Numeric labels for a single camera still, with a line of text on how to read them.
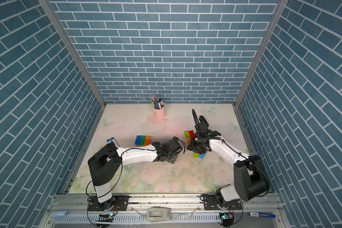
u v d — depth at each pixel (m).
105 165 0.48
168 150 0.68
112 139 0.98
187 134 1.01
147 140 0.95
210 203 0.73
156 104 1.05
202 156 0.91
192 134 1.01
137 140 0.94
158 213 0.69
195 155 0.91
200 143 0.65
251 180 0.43
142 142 0.94
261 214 0.69
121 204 0.74
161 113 1.08
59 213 0.68
